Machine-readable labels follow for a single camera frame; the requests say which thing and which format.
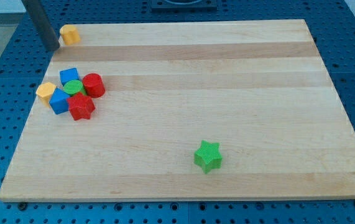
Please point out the blue cube block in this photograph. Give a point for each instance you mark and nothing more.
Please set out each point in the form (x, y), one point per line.
(68, 75)

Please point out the yellow hexagon block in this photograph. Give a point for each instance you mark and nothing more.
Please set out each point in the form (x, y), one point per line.
(45, 92)

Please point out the green star block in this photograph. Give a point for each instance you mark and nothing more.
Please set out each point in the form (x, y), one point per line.
(208, 156)

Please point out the wooden board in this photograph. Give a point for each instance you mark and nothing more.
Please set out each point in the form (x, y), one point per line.
(258, 88)

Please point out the red cylinder block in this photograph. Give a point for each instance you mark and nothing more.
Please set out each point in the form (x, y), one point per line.
(93, 85)

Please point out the red star block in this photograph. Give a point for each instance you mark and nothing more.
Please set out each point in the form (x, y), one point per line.
(80, 106)

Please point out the green cylinder block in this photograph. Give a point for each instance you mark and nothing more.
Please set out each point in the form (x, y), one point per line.
(74, 87)

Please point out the blue triangular block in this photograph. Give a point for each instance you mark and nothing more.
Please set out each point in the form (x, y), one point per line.
(58, 101)

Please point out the yellow heart block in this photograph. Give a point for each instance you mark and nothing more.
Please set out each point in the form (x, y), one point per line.
(69, 34)

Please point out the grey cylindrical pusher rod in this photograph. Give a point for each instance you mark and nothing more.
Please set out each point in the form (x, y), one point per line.
(42, 24)

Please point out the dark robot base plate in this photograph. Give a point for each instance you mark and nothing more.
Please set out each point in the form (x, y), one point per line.
(163, 5)

